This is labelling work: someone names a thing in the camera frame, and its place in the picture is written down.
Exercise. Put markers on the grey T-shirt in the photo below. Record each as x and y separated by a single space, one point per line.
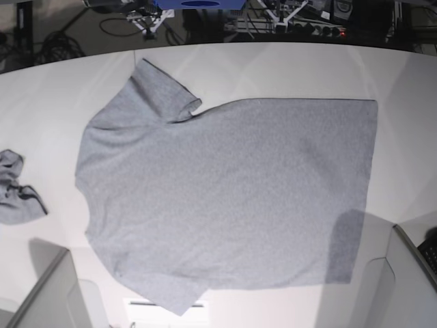
253 194

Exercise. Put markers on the black power strip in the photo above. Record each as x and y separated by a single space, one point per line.
297 26

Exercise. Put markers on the blue box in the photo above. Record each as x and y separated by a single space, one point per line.
200 4

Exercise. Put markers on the grey right partition panel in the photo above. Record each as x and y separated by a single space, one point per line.
397 289

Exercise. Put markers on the grey partition panel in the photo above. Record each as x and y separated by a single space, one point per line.
397 289
57 299

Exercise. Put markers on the crumpled grey garment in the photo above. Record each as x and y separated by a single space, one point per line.
19 203

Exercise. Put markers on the grey left partition panel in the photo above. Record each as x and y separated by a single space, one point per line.
57 299

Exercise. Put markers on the black keyboard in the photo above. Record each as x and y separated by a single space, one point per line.
428 251

